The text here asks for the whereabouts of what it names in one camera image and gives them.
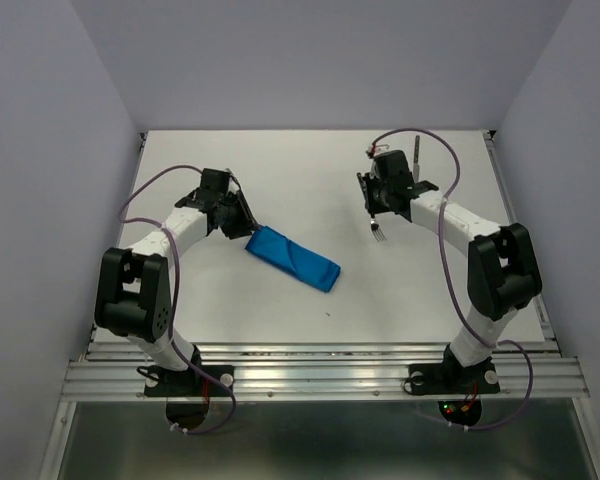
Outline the steel fork black handle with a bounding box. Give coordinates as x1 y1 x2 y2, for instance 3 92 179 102
370 215 386 242

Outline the blue cloth napkin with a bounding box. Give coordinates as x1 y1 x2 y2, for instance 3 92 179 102
245 226 341 293

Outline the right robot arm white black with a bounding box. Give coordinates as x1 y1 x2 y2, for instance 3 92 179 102
357 172 542 390

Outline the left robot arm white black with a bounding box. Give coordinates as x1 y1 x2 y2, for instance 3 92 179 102
94 188 258 394

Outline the steel knife black handle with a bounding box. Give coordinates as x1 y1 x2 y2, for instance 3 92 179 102
412 135 421 183

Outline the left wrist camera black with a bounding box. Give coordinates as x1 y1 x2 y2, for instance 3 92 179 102
197 168 232 201

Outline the aluminium front rail frame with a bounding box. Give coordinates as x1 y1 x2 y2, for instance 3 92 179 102
61 341 589 402

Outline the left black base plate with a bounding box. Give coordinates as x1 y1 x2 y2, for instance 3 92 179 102
136 365 229 398

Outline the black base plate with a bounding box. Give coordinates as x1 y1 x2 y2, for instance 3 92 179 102
136 365 229 398
402 362 501 398

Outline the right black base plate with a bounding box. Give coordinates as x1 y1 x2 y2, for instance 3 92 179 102
402 362 501 398

